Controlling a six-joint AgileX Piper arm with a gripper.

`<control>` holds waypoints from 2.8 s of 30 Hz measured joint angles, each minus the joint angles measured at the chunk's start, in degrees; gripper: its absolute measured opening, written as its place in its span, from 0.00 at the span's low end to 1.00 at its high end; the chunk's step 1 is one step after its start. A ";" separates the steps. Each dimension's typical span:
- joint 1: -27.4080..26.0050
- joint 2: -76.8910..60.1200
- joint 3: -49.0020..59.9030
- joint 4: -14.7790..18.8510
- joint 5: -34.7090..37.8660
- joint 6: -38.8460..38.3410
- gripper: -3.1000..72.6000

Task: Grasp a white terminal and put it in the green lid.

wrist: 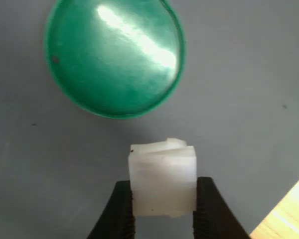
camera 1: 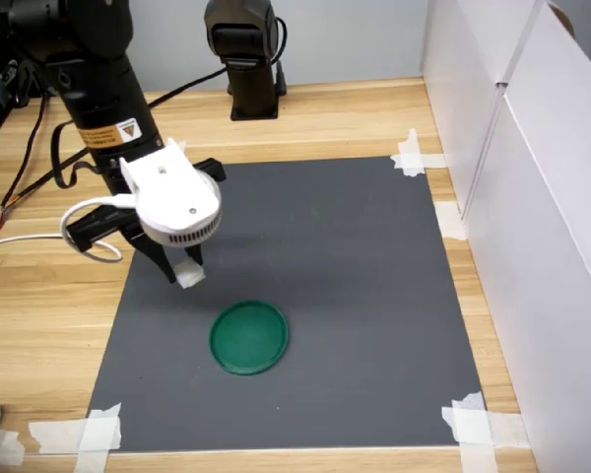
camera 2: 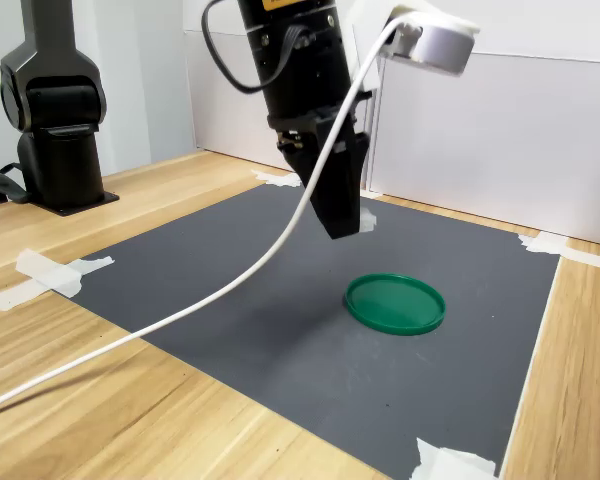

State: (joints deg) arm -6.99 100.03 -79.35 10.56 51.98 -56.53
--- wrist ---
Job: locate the white plastic terminal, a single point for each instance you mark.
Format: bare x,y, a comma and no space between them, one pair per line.
162,179

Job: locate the round green lid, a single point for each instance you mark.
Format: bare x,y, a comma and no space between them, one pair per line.
109,69

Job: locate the dark grey mat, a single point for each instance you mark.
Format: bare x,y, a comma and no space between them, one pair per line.
40,174

